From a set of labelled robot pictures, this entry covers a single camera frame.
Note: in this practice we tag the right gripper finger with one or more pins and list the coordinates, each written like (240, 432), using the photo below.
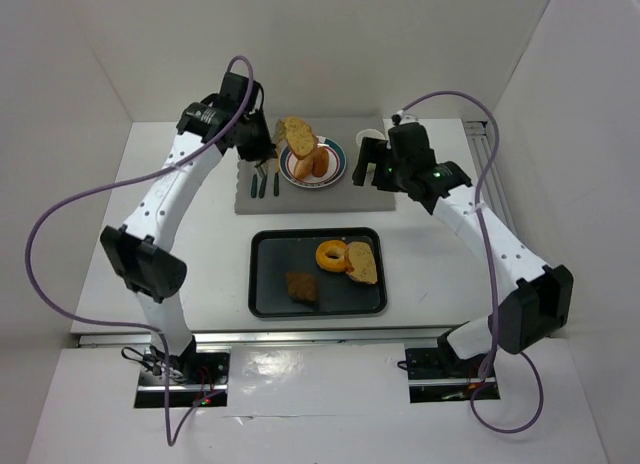
(372, 152)
(383, 178)

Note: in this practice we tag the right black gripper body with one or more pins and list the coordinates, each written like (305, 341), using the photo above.
(373, 160)

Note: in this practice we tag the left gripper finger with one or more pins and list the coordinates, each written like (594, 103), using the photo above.
(250, 154)
(268, 146)

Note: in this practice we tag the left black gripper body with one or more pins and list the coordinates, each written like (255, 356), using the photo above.
(258, 151)

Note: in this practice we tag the bread slice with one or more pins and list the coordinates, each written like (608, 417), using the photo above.
(301, 139)
(360, 263)

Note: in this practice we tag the orange round bun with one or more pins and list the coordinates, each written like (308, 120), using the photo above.
(303, 168)

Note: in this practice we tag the brown oblong bread roll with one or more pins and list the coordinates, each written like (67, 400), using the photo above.
(320, 162)

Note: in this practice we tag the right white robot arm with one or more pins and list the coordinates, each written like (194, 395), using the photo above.
(480, 336)

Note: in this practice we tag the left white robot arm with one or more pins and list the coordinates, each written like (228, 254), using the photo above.
(139, 251)

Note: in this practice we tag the dark brown bread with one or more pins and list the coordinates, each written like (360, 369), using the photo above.
(301, 287)

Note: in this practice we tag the pale green mug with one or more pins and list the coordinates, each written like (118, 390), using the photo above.
(369, 133)

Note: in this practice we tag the white plate green red rim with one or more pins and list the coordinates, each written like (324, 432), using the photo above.
(336, 166)

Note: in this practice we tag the grey placemat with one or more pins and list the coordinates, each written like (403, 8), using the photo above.
(341, 197)

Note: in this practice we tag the glazed donut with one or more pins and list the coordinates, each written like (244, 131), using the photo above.
(330, 256)

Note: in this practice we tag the black tray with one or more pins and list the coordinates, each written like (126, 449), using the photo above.
(276, 252)

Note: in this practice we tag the gold knife green handle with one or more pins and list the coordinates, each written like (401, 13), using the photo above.
(276, 184)

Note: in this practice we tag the gold fork green handle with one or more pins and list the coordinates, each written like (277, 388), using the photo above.
(263, 179)

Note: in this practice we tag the gold spoon green handle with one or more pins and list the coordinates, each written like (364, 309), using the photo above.
(254, 186)

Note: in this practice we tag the aluminium rail right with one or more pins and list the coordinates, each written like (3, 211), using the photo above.
(492, 149)

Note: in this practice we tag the aluminium rail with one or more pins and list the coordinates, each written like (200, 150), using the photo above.
(492, 149)
(277, 337)

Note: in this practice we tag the aluminium rail front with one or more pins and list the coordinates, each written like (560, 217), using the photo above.
(277, 337)

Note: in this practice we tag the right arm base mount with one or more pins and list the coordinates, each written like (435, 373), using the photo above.
(430, 380)

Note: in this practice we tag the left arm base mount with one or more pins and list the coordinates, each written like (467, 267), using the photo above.
(204, 381)

